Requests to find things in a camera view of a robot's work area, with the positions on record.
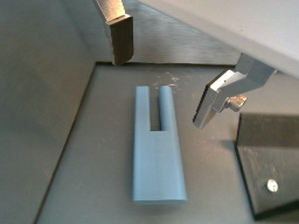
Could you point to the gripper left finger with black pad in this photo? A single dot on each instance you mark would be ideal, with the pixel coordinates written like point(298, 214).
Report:
point(120, 24)

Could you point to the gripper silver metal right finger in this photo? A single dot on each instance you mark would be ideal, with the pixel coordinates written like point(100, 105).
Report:
point(224, 92)

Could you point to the light blue square-circle object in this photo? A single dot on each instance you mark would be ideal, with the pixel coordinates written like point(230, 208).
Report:
point(158, 165)

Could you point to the black curved fixture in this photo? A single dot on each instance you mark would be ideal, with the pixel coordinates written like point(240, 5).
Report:
point(268, 151)

